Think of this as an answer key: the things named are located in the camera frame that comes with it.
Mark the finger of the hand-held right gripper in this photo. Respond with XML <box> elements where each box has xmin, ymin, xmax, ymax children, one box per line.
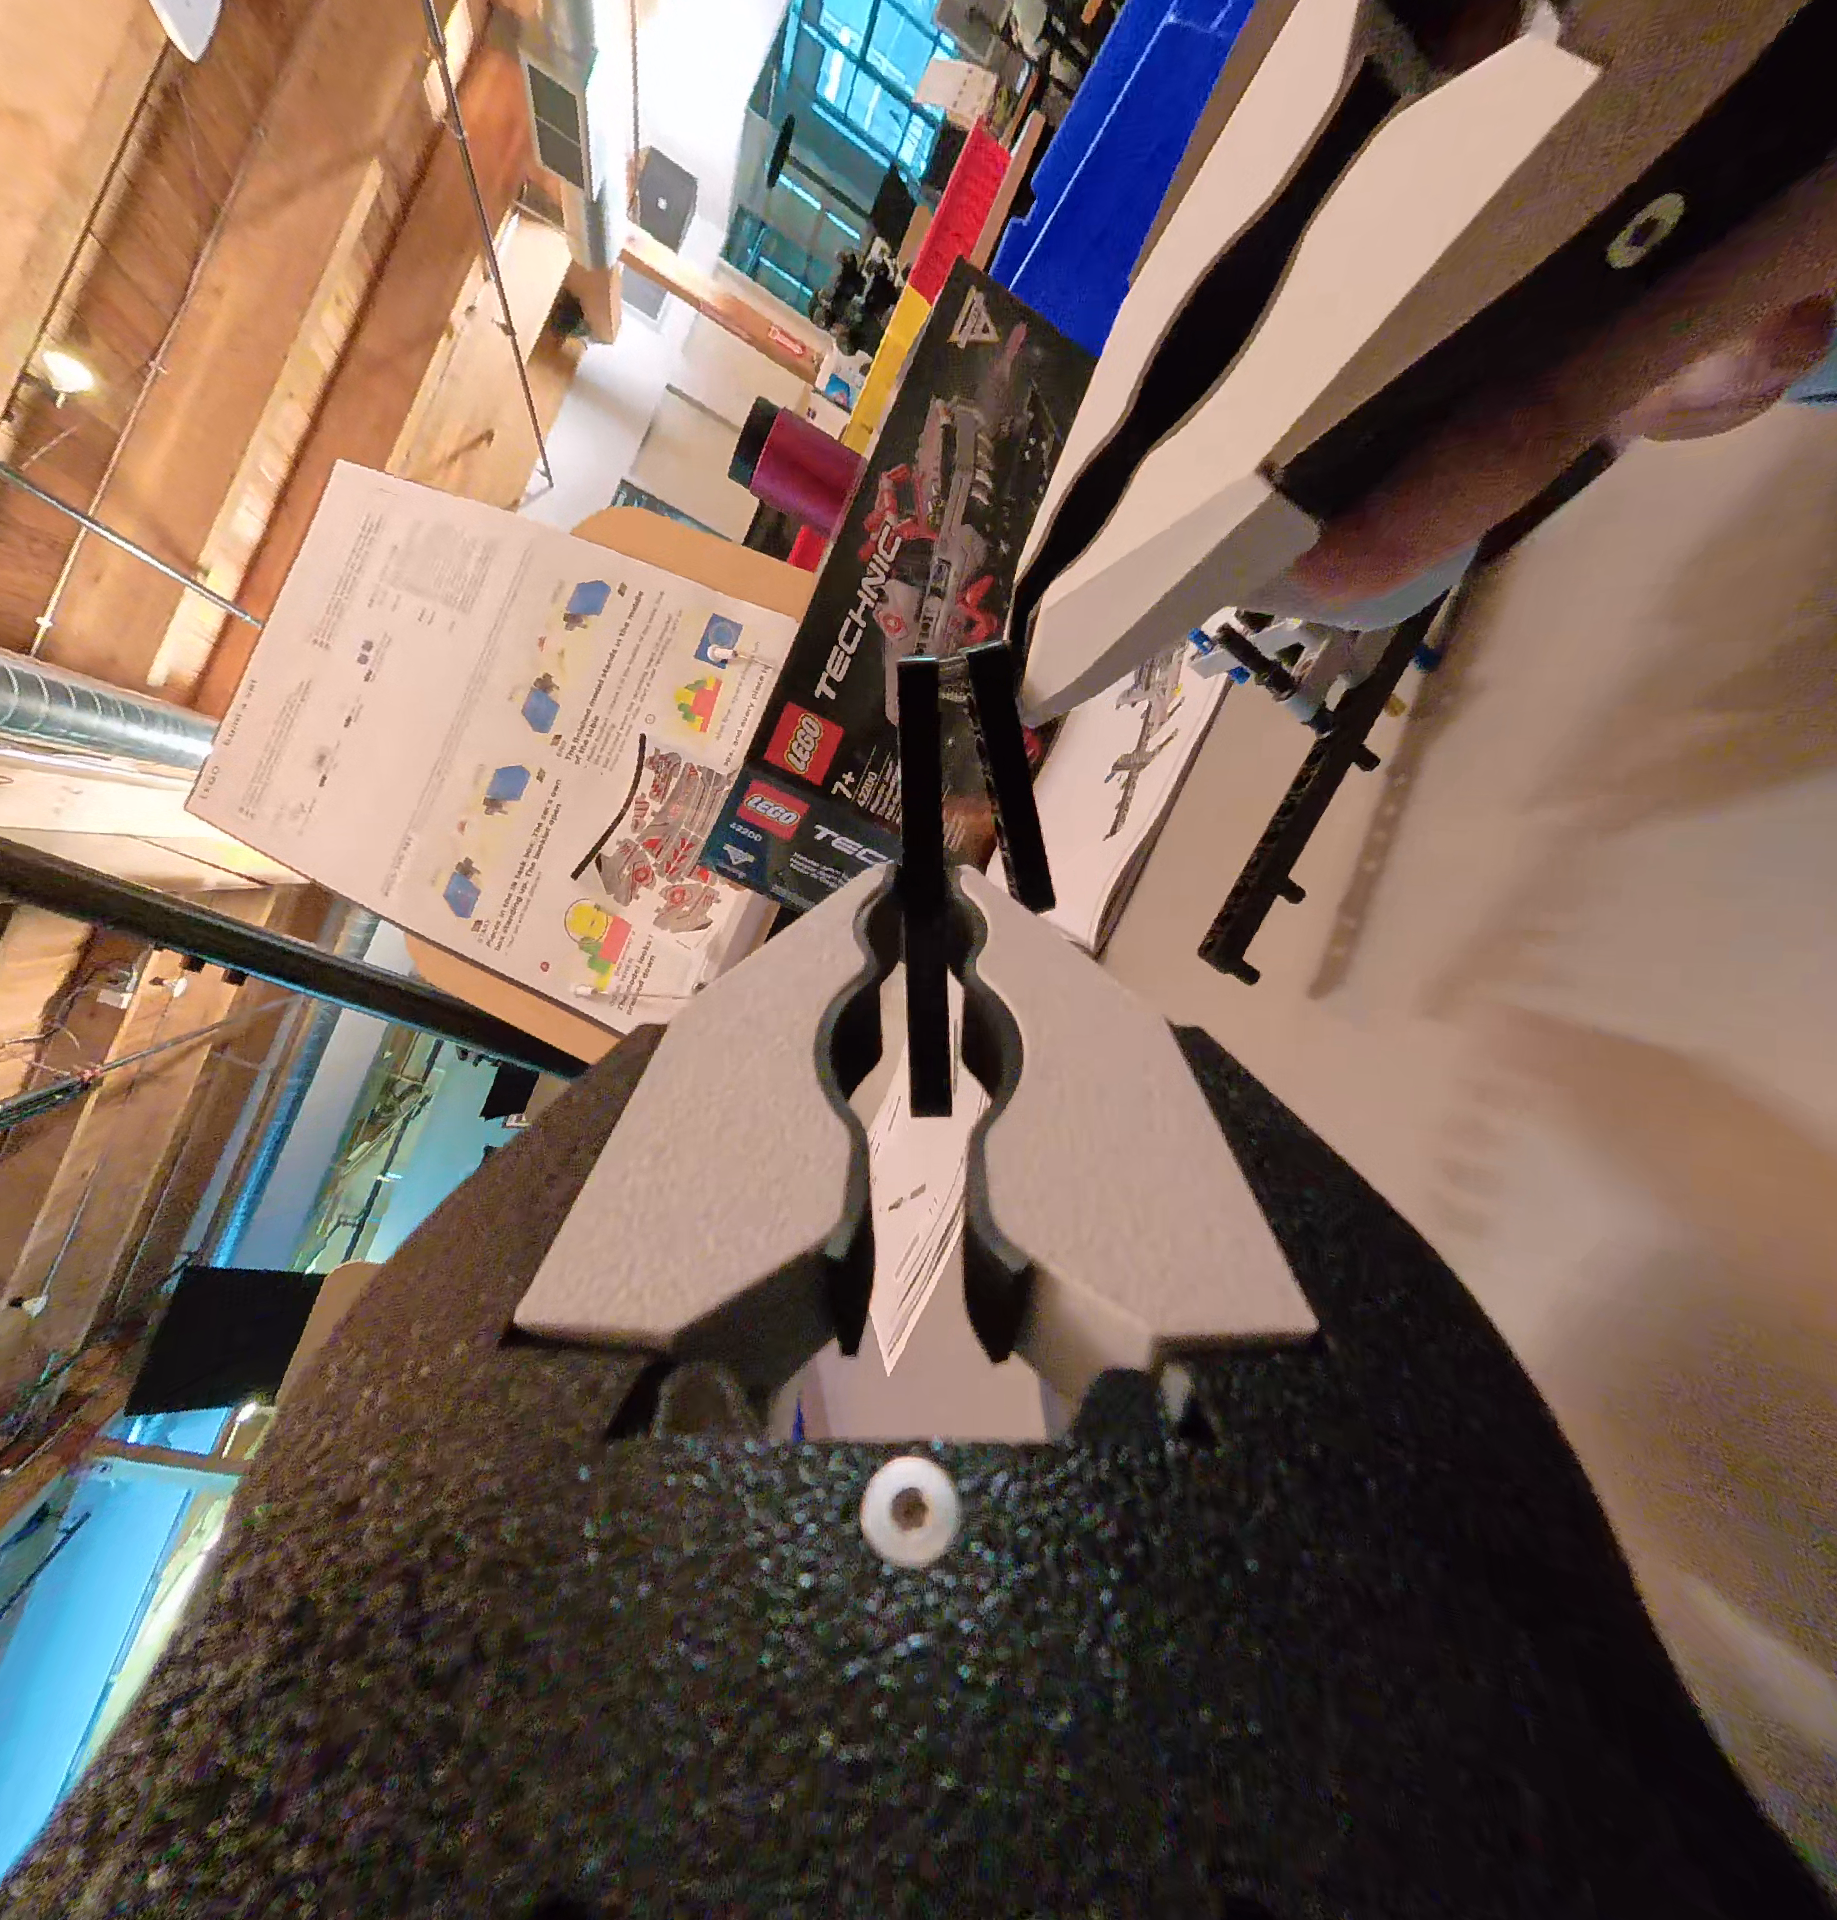
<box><xmin>1012</xmin><ymin>0</ymin><xmax>1408</xmax><ymax>643</ymax></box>
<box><xmin>1022</xmin><ymin>30</ymin><xmax>1604</xmax><ymax>721</ymax></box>

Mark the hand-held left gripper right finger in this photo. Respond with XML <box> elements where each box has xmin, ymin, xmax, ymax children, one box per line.
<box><xmin>936</xmin><ymin>866</ymin><xmax>1321</xmax><ymax>1438</ymax></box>

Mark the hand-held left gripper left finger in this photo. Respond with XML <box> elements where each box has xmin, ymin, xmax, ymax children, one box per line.
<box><xmin>513</xmin><ymin>866</ymin><xmax>920</xmax><ymax>1438</ymax></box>

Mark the black thin toy beam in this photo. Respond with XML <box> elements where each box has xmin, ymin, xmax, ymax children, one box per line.
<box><xmin>959</xmin><ymin>643</ymin><xmax>1060</xmax><ymax>913</ymax></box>

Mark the grey black toy brick assembly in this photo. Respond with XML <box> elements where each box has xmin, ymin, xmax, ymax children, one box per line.
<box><xmin>1194</xmin><ymin>593</ymin><xmax>1475</xmax><ymax>984</ymax></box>

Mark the person's right hand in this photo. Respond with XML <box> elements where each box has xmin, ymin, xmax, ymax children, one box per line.
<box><xmin>1289</xmin><ymin>290</ymin><xmax>1837</xmax><ymax>632</ymax></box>

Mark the blue storage bin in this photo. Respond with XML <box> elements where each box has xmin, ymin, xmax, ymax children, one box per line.
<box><xmin>990</xmin><ymin>0</ymin><xmax>1258</xmax><ymax>362</ymax></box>

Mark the red storage bin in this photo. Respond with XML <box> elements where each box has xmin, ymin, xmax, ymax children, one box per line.
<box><xmin>919</xmin><ymin>120</ymin><xmax>1017</xmax><ymax>301</ymax></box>

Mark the tan panel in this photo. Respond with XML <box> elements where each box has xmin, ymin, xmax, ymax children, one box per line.
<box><xmin>280</xmin><ymin>1261</ymin><xmax>409</xmax><ymax>1405</ymax></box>

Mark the yellow storage bin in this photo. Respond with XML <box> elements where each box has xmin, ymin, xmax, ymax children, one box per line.
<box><xmin>843</xmin><ymin>286</ymin><xmax>936</xmax><ymax>453</ymax></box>

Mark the open instruction booklet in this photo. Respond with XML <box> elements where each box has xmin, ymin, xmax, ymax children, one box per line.
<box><xmin>864</xmin><ymin>646</ymin><xmax>1234</xmax><ymax>1374</ymax></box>

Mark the black toy set box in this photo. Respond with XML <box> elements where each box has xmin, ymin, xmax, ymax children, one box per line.
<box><xmin>701</xmin><ymin>257</ymin><xmax>1101</xmax><ymax>913</ymax></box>

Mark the black panel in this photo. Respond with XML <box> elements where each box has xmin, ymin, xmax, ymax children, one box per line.
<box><xmin>124</xmin><ymin>1266</ymin><xmax>327</xmax><ymax>1419</ymax></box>

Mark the black metal bar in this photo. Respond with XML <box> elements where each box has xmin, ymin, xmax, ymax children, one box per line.
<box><xmin>0</xmin><ymin>823</ymin><xmax>590</xmax><ymax>1081</ymax></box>

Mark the maroon tumbler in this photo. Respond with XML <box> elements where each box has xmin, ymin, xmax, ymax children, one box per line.
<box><xmin>725</xmin><ymin>398</ymin><xmax>858</xmax><ymax>531</ymax></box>

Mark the wooden board with instruction poster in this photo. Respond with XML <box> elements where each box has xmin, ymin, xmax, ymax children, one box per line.
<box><xmin>181</xmin><ymin>459</ymin><xmax>802</xmax><ymax>1071</ymax></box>

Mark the silver ventilation duct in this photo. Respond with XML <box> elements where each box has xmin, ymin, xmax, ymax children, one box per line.
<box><xmin>0</xmin><ymin>632</ymin><xmax>228</xmax><ymax>775</ymax></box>

